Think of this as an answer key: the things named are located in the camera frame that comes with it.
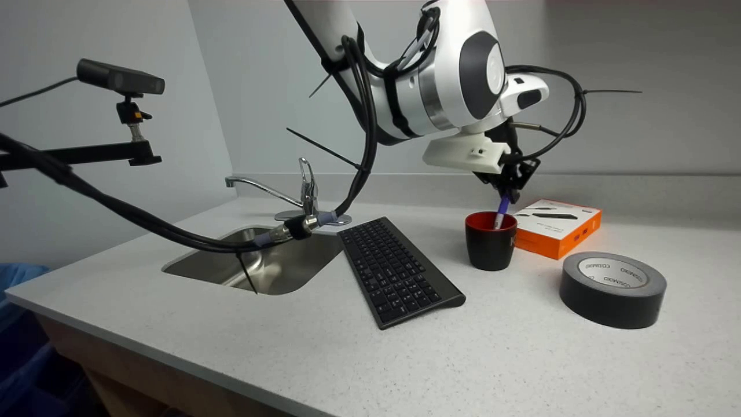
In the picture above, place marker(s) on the black tape roll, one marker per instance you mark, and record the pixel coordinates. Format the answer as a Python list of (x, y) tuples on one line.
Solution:
[(612, 289)]

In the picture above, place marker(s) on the black camera on mount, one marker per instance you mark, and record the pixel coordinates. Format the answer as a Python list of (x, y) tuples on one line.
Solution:
[(120, 79)]

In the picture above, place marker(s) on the orange white box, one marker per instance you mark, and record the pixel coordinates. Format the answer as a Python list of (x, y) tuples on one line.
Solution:
[(553, 227)]

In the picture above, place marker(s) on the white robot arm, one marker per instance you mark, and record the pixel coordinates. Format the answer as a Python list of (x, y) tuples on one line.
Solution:
[(447, 85)]

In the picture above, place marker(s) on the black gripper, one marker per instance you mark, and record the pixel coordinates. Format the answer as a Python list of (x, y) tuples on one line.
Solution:
[(516, 170)]

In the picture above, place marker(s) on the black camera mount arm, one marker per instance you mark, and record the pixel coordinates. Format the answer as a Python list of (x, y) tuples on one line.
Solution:
[(135, 150)]

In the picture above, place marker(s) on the steel sink basin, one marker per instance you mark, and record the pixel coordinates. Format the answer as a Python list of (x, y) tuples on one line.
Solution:
[(278, 268)]

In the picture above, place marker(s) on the black mug red inside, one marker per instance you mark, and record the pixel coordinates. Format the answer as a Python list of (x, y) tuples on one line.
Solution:
[(489, 243)]

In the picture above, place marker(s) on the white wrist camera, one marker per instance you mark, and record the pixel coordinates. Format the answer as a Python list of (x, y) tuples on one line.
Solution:
[(465, 150)]

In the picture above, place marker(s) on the blue marker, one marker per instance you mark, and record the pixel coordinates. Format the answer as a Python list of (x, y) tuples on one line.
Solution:
[(501, 210)]

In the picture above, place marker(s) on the chrome faucet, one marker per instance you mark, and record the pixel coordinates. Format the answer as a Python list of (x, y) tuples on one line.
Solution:
[(302, 203)]

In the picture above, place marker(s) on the black wireless keyboard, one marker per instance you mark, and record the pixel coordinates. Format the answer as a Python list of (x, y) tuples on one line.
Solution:
[(394, 275)]

